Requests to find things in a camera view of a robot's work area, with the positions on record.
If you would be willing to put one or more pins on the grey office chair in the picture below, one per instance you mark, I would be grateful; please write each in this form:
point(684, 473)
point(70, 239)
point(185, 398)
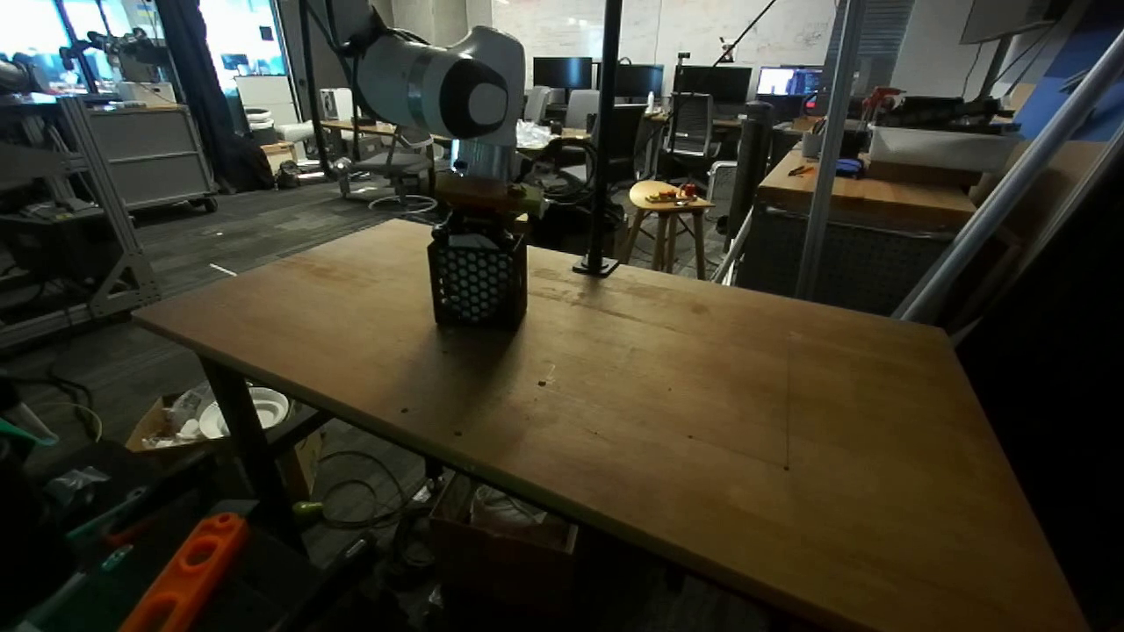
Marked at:
point(690, 123)

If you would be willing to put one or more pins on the black perforated basket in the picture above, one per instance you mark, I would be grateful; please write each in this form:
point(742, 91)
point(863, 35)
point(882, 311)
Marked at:
point(477, 286)

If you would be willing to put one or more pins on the vertical aluminium pole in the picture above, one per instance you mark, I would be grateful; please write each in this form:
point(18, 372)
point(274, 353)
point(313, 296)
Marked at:
point(830, 153)

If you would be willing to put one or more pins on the black vertical pole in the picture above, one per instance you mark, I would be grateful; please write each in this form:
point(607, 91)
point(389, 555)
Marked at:
point(603, 142)

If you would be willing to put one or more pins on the open cardboard box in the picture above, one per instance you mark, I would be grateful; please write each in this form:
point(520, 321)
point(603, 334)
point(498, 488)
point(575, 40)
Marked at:
point(158, 427)

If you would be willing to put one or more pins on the grey drawer cabinet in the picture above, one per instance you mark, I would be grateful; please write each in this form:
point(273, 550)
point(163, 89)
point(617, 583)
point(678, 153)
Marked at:
point(152, 160)

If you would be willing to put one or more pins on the white box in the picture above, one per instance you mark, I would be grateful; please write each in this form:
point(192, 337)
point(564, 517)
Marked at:
point(934, 145)

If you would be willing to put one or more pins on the black table leg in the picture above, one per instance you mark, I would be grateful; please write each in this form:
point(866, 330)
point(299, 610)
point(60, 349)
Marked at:
point(248, 444)

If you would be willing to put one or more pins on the white bowl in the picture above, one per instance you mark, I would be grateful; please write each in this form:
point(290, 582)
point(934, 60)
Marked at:
point(266, 408)

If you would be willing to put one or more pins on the metal shelf rack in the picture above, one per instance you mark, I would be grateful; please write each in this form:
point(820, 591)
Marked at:
point(46, 232)

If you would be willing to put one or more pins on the lit computer monitor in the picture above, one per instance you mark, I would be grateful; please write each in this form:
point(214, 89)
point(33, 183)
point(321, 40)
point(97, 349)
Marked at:
point(790, 81)

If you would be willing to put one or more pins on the wooden workbench with drawers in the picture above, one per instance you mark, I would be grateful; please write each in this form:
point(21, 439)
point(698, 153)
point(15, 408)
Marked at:
point(866, 198)

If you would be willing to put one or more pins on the large cardboard box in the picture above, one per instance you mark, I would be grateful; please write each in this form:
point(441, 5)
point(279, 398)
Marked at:
point(505, 550)

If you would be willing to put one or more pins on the dark computer monitor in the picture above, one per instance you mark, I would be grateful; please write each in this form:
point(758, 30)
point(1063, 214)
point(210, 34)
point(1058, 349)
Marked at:
point(711, 85)

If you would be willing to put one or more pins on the orange plastic holed block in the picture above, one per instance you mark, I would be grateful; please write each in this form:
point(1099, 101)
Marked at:
point(187, 573)

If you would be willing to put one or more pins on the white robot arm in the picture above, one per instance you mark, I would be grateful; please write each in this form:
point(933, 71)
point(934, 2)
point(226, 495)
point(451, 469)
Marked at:
point(422, 81)

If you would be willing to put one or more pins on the slanted aluminium pole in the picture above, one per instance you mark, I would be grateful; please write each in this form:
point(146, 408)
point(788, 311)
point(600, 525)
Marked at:
point(1007, 188)

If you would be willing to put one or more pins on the round wooden stool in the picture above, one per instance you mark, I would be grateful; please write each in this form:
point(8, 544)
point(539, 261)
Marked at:
point(664, 198)

